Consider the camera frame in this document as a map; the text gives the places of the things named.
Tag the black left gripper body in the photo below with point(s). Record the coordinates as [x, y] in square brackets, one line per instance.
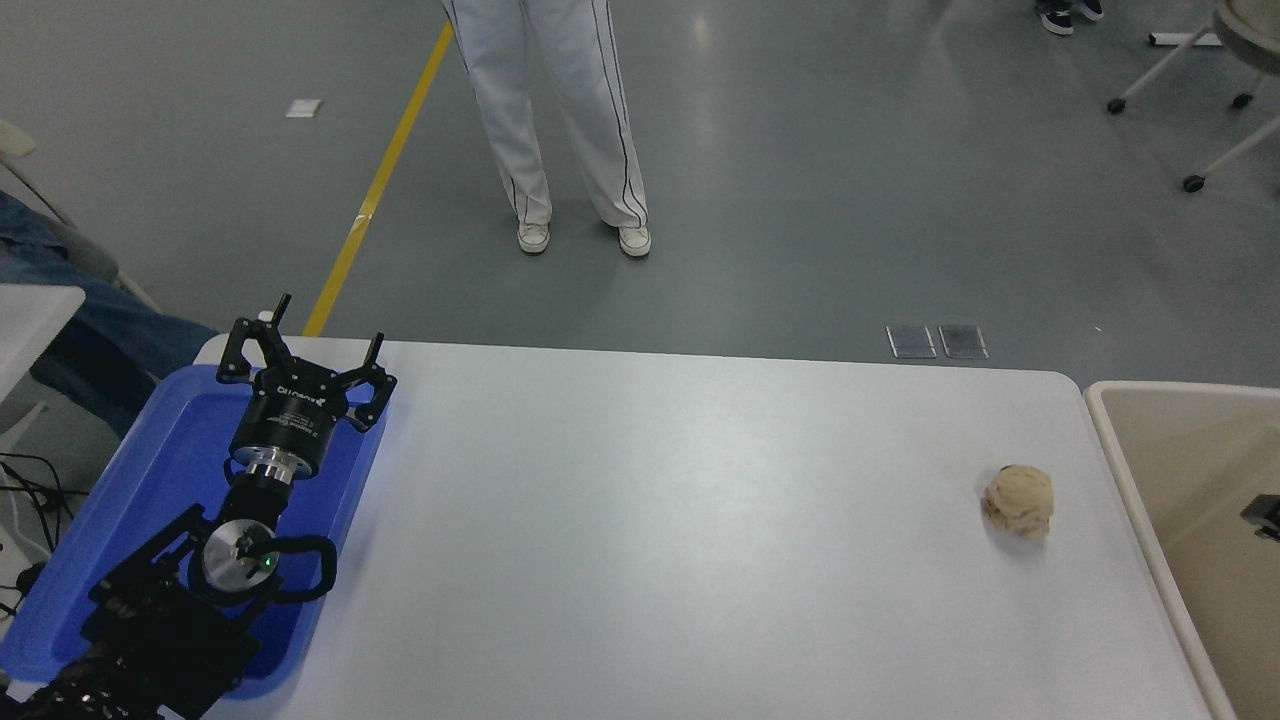
[290, 415]

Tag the crinkled foil plate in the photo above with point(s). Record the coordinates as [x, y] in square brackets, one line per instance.
[1265, 522]

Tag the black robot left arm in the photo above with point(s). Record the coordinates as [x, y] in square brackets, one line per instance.
[150, 630]

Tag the metal floor plate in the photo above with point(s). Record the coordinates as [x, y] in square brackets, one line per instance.
[962, 343]
[910, 343]

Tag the blue plastic tray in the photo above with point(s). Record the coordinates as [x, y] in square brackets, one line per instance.
[170, 460]

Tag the seated person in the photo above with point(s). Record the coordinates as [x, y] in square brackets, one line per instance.
[110, 330]

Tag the white side table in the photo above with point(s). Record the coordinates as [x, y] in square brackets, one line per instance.
[30, 320]

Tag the white paper scrap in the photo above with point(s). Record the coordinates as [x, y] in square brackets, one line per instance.
[303, 107]

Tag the standing person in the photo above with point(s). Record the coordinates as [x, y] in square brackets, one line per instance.
[540, 100]

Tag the crumpled tan paper ball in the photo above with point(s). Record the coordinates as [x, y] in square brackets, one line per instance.
[1018, 498]

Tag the person with dark shoes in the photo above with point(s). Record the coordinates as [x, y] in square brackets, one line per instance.
[1058, 18]

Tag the large pale bin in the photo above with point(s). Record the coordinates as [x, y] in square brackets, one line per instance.
[1190, 480]

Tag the white chair with casters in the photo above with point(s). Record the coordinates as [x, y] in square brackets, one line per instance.
[1250, 25]

